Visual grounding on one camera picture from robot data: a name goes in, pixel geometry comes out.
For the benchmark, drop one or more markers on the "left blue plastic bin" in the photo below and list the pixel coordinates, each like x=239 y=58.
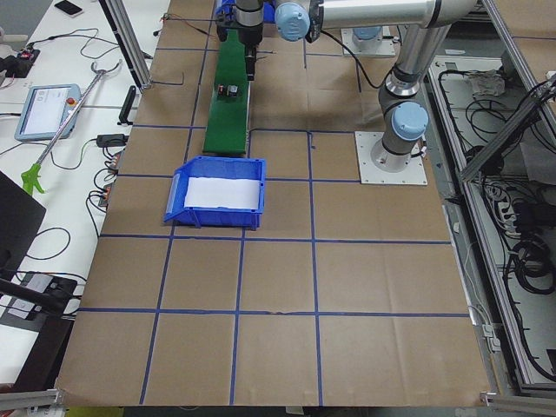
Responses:
x=211 y=191

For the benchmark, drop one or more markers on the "teach pendant tablet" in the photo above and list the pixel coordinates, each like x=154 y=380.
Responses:
x=45 y=109

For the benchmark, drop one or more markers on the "black handle bar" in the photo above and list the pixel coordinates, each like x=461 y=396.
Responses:
x=123 y=118

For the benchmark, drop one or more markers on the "reacher grabber tool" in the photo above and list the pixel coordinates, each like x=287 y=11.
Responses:
x=30 y=177

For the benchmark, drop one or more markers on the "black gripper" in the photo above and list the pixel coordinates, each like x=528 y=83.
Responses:
x=249 y=37

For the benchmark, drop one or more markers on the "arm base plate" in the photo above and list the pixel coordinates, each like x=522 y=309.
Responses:
x=379 y=167
x=383 y=49

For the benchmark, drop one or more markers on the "blue plastic bin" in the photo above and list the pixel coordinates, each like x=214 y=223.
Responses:
x=227 y=7
x=211 y=191

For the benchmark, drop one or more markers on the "right blue plastic bin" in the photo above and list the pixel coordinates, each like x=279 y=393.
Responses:
x=227 y=7

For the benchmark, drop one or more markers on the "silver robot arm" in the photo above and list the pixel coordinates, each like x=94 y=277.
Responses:
x=367 y=34
x=410 y=32

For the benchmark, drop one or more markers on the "aluminium frame post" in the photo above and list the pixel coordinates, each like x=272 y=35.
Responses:
x=121 y=27

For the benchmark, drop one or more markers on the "red push button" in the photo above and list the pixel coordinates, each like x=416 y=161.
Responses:
x=227 y=90

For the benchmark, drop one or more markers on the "green conveyor belt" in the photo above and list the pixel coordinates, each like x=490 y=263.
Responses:
x=227 y=125

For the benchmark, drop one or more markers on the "black smartphone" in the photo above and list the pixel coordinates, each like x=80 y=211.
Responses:
x=68 y=8

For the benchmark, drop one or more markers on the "black power adapter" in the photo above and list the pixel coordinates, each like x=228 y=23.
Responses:
x=111 y=140

